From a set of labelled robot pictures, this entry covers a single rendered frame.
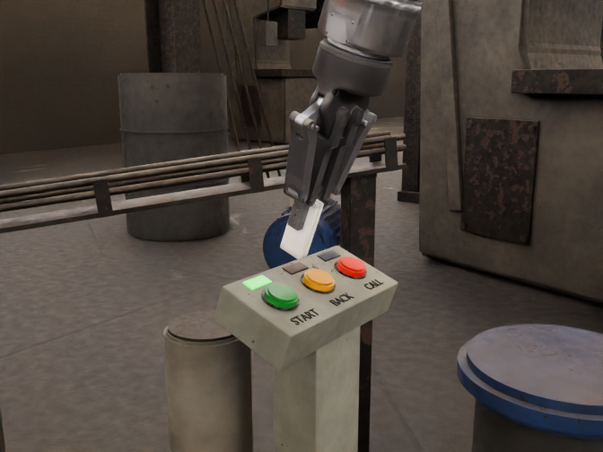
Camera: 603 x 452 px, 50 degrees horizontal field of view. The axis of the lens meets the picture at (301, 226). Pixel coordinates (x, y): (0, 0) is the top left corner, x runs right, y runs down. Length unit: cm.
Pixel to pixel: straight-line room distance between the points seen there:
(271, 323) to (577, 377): 50
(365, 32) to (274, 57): 844
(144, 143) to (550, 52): 199
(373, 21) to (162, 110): 284
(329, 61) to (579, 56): 252
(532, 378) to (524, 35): 195
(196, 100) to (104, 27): 568
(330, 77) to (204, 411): 49
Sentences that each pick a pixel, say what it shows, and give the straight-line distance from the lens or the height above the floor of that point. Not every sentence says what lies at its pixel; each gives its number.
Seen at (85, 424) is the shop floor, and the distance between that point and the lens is 179.
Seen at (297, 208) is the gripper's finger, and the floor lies 72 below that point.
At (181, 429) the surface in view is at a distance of 93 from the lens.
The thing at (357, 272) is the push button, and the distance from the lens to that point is 86.
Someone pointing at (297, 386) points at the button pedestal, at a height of 48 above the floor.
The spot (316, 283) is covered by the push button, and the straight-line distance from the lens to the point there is 80.
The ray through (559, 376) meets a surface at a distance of 103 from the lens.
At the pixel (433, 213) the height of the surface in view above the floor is 24.
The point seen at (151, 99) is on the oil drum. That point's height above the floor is 75.
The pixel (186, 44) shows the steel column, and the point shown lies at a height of 110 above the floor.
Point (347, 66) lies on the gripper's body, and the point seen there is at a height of 86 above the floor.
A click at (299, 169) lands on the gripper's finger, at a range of 65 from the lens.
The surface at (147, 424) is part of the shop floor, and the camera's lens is 175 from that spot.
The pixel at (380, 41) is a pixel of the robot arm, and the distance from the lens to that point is 62.
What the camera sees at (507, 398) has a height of 42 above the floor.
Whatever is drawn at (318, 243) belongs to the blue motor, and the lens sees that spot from 250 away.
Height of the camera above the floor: 85
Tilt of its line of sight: 13 degrees down
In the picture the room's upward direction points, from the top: straight up
